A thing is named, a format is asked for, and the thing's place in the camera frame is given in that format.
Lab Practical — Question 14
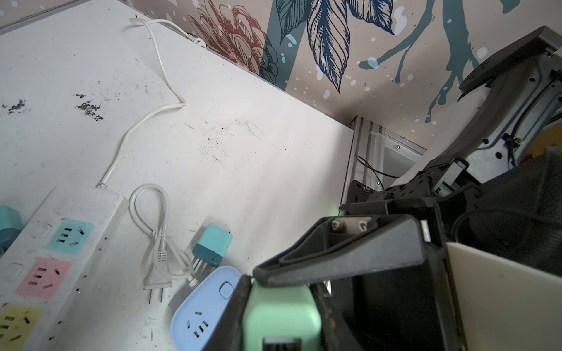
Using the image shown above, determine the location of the light green plug adapter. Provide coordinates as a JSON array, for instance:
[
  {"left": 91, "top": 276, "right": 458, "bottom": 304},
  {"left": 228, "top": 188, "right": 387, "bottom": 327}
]
[{"left": 242, "top": 282, "right": 322, "bottom": 350}]

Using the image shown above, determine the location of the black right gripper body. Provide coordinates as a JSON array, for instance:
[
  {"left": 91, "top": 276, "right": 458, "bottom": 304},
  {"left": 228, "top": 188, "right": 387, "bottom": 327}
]
[{"left": 332, "top": 197, "right": 468, "bottom": 350}]

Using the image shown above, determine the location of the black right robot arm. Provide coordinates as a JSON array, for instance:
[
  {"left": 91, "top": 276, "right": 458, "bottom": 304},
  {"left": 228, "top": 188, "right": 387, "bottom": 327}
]
[{"left": 245, "top": 26, "right": 561, "bottom": 350}]

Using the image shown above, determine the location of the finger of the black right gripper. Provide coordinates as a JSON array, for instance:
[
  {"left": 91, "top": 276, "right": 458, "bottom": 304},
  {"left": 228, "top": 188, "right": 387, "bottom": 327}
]
[{"left": 253, "top": 214, "right": 426, "bottom": 288}]

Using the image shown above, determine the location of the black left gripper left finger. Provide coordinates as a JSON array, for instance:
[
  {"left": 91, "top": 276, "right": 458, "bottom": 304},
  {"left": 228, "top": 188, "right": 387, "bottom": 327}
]
[{"left": 203, "top": 275, "right": 252, "bottom": 351}]

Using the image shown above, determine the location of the white long power strip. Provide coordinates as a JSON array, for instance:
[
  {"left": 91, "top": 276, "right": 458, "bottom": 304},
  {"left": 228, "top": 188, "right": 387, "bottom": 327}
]
[{"left": 1, "top": 183, "right": 129, "bottom": 350}]

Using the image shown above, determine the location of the white power strip cable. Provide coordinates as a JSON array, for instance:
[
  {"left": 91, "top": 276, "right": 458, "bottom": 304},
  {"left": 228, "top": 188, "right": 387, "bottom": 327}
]
[{"left": 95, "top": 16, "right": 207, "bottom": 190}]

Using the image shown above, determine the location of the blue rounded power strip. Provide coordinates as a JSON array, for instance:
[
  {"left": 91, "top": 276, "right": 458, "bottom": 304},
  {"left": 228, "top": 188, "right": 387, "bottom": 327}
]
[{"left": 171, "top": 266, "right": 241, "bottom": 350}]

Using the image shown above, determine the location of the teal plug adapter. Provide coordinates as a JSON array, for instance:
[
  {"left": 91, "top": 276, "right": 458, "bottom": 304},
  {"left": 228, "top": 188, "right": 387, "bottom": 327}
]
[
  {"left": 188, "top": 224, "right": 233, "bottom": 289},
  {"left": 0, "top": 206, "right": 23, "bottom": 255}
]

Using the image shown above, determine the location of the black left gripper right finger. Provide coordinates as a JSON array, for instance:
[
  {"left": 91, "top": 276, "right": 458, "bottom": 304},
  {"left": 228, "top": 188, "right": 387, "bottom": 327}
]
[{"left": 310, "top": 283, "right": 362, "bottom": 351}]

